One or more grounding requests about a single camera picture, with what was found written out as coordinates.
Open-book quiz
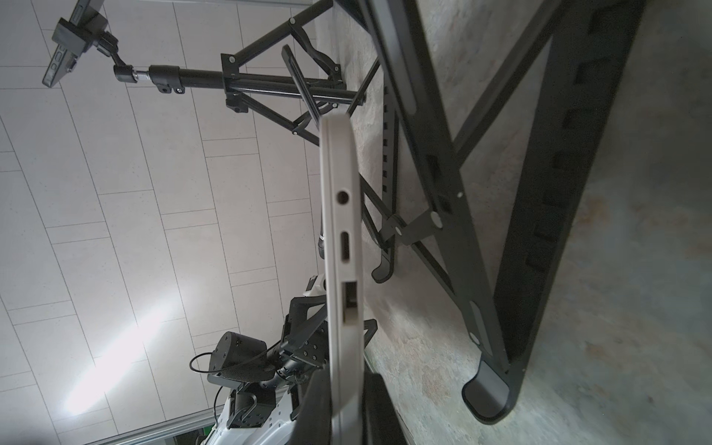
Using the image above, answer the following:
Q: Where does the black folding laptop stand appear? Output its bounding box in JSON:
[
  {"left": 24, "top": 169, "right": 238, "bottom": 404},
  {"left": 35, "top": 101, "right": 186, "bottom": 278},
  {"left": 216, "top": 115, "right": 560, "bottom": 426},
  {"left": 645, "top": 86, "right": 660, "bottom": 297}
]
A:
[{"left": 341, "top": 1, "right": 645, "bottom": 425}]

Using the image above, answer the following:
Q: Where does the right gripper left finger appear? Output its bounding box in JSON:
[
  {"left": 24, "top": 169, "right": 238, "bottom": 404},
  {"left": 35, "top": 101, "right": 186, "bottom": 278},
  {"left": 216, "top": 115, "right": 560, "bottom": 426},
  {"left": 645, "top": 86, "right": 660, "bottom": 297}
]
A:
[{"left": 291, "top": 369, "right": 332, "bottom": 445}]

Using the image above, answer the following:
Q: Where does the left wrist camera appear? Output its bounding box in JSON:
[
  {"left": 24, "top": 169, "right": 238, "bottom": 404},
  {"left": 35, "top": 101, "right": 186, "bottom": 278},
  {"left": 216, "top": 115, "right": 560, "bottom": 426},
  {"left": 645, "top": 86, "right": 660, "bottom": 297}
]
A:
[{"left": 303, "top": 274, "right": 326, "bottom": 297}]

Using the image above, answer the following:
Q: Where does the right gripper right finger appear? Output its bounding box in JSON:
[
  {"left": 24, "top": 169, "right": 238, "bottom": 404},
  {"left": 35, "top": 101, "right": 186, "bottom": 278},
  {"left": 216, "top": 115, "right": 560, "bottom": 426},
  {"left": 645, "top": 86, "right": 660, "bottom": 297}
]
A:
[{"left": 363, "top": 373, "right": 408, "bottom": 445}]

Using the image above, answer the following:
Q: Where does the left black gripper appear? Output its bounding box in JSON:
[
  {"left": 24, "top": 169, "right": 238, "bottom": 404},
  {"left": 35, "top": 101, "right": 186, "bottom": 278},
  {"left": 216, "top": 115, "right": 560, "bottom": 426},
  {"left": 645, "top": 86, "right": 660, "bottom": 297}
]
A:
[{"left": 277, "top": 296, "right": 329, "bottom": 378}]

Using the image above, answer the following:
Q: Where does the silver laptop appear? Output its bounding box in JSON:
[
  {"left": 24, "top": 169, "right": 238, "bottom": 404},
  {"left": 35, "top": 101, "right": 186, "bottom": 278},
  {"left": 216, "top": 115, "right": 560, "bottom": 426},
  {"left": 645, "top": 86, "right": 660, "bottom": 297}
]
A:
[{"left": 320, "top": 114, "right": 365, "bottom": 444}]

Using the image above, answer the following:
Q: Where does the small black phone tripod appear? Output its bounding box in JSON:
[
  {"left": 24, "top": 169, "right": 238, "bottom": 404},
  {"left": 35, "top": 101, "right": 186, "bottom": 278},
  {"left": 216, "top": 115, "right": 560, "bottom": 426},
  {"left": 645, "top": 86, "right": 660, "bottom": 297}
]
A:
[{"left": 42, "top": 1, "right": 380, "bottom": 145}]

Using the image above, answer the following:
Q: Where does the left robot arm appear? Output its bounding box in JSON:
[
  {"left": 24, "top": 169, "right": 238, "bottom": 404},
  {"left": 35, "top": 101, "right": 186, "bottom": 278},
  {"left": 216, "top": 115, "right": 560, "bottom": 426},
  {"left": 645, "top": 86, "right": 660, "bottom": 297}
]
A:
[{"left": 205, "top": 282, "right": 406, "bottom": 444}]

